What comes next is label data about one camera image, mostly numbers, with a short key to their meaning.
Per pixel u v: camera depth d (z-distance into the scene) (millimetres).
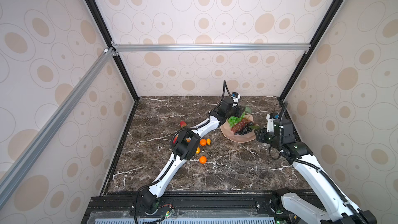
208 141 947
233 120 986
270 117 701
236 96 893
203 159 872
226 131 996
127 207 741
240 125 1000
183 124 1029
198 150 910
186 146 648
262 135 695
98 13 765
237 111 897
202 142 944
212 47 918
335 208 400
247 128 972
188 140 683
